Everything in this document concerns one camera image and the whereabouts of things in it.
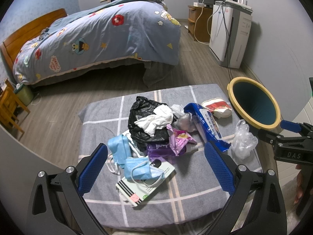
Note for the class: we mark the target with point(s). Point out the grey checked floor mat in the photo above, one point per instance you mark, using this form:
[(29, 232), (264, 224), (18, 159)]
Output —
[(182, 204)]

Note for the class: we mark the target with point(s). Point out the blue snack wrapper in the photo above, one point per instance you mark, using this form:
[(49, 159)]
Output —
[(206, 125)]

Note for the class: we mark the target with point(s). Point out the small green trash bin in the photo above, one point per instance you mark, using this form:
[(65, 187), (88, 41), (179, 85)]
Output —
[(24, 93)]

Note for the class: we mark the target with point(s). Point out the white tissue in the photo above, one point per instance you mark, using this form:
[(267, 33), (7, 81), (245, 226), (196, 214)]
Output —
[(161, 117)]

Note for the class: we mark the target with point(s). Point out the wooden bed frame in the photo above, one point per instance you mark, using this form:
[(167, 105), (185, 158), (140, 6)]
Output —
[(11, 46)]

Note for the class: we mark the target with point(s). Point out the white wifi router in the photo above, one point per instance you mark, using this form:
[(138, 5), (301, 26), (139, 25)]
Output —
[(239, 3)]

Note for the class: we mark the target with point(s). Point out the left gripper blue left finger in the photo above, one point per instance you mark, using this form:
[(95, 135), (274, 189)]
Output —
[(56, 203)]

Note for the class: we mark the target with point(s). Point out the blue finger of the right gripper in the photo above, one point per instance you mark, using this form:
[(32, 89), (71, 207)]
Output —
[(304, 129), (270, 137)]

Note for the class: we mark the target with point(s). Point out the wooden tv cabinet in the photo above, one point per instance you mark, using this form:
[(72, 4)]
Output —
[(199, 23)]

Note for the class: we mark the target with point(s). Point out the clear plastic bag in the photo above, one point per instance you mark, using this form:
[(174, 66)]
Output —
[(244, 141)]

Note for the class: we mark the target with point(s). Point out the person right hand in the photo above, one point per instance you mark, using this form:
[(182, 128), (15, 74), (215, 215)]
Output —
[(299, 189)]

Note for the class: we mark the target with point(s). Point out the pink snack wrapper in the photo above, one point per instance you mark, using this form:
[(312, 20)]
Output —
[(178, 139)]

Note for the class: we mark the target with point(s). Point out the white air purifier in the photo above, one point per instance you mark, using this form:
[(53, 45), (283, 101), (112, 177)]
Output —
[(230, 31)]

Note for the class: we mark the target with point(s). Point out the grey plastic wrap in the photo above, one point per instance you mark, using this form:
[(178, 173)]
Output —
[(184, 120)]

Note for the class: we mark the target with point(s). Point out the red floral paper cup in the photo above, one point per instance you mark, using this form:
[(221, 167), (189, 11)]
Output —
[(218, 107)]

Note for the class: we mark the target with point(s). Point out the blue cartoon duvet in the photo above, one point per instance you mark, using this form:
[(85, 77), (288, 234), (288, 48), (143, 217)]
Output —
[(140, 29)]

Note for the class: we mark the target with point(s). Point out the yellow rimmed teal trash bin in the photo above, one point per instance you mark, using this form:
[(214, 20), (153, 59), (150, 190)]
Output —
[(254, 103)]

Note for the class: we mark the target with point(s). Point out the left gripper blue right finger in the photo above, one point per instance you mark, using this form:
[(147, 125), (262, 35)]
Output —
[(255, 204)]

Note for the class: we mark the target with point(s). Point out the light blue face mask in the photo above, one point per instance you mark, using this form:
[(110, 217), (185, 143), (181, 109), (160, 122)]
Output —
[(119, 152), (139, 171)]

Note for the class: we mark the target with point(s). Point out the black plastic bag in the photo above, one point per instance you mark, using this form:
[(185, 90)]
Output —
[(143, 107)]

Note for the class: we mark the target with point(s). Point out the wooden chair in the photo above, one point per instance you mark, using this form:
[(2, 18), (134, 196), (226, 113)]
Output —
[(9, 103)]

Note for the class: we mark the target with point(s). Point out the purple snack wrapper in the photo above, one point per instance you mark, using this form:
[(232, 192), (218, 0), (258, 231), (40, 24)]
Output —
[(160, 151)]

